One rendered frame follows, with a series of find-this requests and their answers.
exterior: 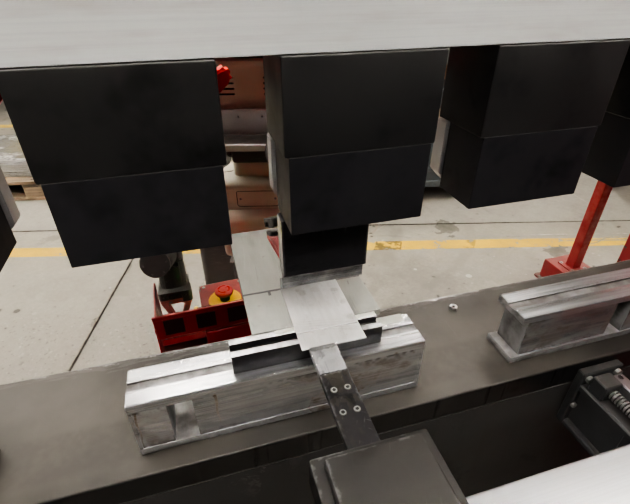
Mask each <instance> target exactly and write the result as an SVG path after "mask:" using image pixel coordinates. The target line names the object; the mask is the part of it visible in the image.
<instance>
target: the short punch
mask: <svg viewBox="0 0 630 504"><path fill-rule="evenodd" d="M277 222H278V240H279V259H280V270H281V273H282V288H288V287H294V286H300V285H305V284H311V283H317V282H322V281H328V280H334V279H339V278H345V277H351V276H356V275H362V266H363V264H366V254H367V242H368V229H369V224H365V225H358V226H352V227H345V228H338V229H331V230H325V231H318V232H311V233H304V234H298V235H291V233H290V231H289V229H288V227H287V224H286V222H285V220H284V218H283V216H282V214H281V213H277Z"/></svg>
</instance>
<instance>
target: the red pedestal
mask: <svg viewBox="0 0 630 504"><path fill-rule="evenodd" d="M612 188H613V187H611V186H609V185H607V184H605V183H603V182H601V181H599V180H598V181H597V184H596V186H595V189H594V191H593V194H592V197H591V199H590V202H589V204H588V207H587V210H586V212H585V215H584V217H583V220H582V223H581V225H580V228H579V230H578V233H577V236H576V238H575V241H574V243H573V246H572V248H571V251H570V254H568V255H563V256H559V257H554V258H547V259H545V260H544V263H543V266H542V269H541V272H537V273H534V276H535V277H537V278H540V277H545V276H550V275H555V274H560V273H565V272H570V271H575V270H580V269H585V268H590V266H588V265H587V264H585V263H584V262H583V259H584V256H585V254H586V251H587V249H588V247H589V244H590V242H591V239H592V237H593V234H594V232H595V230H596V227H597V225H598V222H599V220H600V217H601V215H602V213H603V210H604V208H605V205H606V203H607V200H608V198H609V195H610V193H611V191H612Z"/></svg>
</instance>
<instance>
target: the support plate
mask: <svg viewBox="0 0 630 504"><path fill-rule="evenodd" d="M277 229H278V228H272V229H265V230H258V231H251V232H244V233H237V234H232V242H233V243H232V244H230V246H231V251H232V255H233V259H234V263H235V267H236V272H237V276H238V280H239V284H240V288H241V293H242V297H243V295H245V294H251V293H256V292H262V291H268V290H273V289H279V288H281V286H280V277H282V273H281V270H280V259H279V258H278V256H277V254H276V252H275V251H274V249H273V247H272V246H271V244H270V242H269V241H268V239H267V233H266V231H270V230H277ZM336 281H337V283H338V285H339V287H340V289H341V290H342V292H343V294H344V296H345V298H346V300H347V302H348V304H349V305H350V307H351V309H352V311H353V313H354V315H358V314H363V313H368V312H373V311H374V312H375V314H376V315H378V314H380V308H379V306H378V305H377V303H376V302H375V300H374V299H373V297H372V295H371V294H370V292H369V291H368V289H367V287H366V286H365V284H364V283H363V281H362V280H361V278H360V276H356V277H351V278H345V279H340V280H336ZM243 301H244V305H245V309H246V314H247V318H248V322H249V326H250V330H251V335H252V336H255V335H260V334H265V333H270V332H275V331H278V330H283V329H288V328H293V327H294V326H293V323H292V320H291V318H290V315H289V312H288V309H287V306H286V303H285V300H284V297H283V294H282V291H281V290H278V291H272V292H271V295H270V296H269V295H268V292H266V293H261V294H255V295H249V296H244V297H243Z"/></svg>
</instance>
